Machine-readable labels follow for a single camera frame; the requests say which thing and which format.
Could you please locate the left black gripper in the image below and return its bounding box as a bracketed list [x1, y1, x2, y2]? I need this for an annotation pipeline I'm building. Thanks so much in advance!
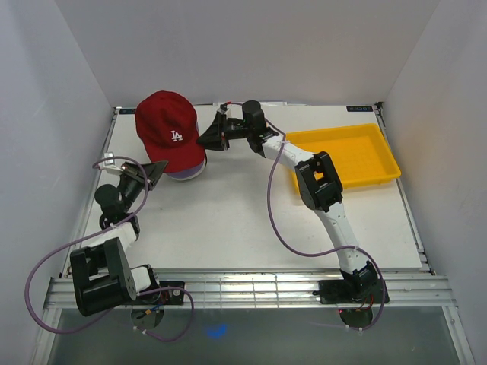
[119, 161, 170, 211]

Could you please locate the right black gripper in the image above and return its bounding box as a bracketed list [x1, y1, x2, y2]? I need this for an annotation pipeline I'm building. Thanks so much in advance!
[196, 113, 252, 152]

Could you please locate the lavender cap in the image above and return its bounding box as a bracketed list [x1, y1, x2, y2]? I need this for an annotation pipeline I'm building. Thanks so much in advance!
[167, 113, 208, 182]

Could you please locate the red cap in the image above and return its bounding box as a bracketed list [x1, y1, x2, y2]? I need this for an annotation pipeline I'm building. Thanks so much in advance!
[135, 90, 197, 162]

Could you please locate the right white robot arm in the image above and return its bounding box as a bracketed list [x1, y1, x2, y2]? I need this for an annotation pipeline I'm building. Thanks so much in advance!
[197, 100, 386, 302]

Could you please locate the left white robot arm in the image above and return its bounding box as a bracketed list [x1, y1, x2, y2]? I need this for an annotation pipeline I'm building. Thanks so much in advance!
[70, 160, 168, 316]

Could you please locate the yellow plastic tray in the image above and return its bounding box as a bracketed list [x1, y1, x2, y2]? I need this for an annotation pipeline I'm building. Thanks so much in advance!
[287, 124, 401, 189]

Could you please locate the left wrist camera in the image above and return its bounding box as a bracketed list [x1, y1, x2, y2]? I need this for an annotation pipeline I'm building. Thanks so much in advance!
[98, 152, 123, 176]

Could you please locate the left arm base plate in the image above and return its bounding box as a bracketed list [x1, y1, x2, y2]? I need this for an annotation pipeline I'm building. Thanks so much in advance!
[151, 281, 186, 306]

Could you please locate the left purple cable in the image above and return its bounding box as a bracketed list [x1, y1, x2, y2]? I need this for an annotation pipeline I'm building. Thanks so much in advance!
[24, 154, 196, 342]

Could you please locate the aluminium frame rail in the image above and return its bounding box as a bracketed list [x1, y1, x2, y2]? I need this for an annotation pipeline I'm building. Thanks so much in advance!
[43, 271, 456, 309]

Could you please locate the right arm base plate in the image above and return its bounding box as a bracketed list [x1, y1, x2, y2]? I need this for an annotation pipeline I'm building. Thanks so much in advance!
[313, 279, 384, 304]

